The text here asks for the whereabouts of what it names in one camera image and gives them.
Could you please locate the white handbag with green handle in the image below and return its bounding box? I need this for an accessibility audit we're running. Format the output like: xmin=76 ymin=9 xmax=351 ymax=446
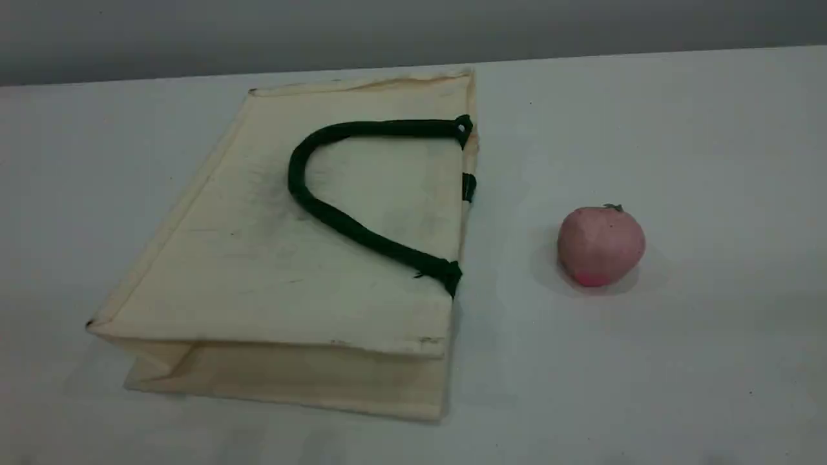
xmin=84 ymin=68 xmax=480 ymax=424

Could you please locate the pink peach with green leaf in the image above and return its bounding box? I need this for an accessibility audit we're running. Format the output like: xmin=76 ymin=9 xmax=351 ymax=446
xmin=557 ymin=203 xmax=647 ymax=288

